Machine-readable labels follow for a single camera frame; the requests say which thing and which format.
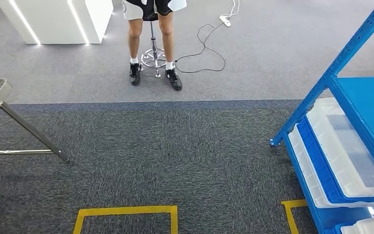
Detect blue metal shelf rack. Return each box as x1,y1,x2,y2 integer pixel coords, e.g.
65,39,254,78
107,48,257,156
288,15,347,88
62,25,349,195
269,0,374,234

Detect chrome swivel stool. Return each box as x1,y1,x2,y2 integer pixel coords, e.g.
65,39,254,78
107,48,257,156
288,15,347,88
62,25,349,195
138,19,177,79

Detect person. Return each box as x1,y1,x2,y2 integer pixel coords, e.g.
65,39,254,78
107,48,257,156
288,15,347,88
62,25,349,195
121,0,188,92

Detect white power strip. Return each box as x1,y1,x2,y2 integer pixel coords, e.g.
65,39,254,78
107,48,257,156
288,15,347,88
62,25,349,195
219,14,232,28

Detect nested clear plastic bins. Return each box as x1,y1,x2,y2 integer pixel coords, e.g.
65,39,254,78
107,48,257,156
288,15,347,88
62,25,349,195
339,213,374,234

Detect black floor cable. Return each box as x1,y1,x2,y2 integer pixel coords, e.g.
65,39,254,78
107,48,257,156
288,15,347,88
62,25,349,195
173,22,227,74

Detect white power cable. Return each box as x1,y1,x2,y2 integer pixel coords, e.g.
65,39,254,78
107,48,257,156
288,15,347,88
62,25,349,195
227,0,241,18

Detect white lit display wall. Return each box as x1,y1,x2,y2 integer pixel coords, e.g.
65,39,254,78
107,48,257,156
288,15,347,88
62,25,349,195
0,0,114,45

